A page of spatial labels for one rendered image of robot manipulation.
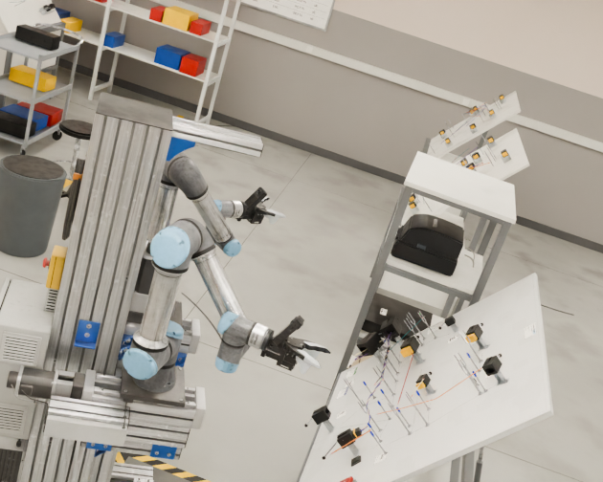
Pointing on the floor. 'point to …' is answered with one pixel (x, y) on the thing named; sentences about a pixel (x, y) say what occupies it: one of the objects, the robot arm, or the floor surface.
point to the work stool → (81, 130)
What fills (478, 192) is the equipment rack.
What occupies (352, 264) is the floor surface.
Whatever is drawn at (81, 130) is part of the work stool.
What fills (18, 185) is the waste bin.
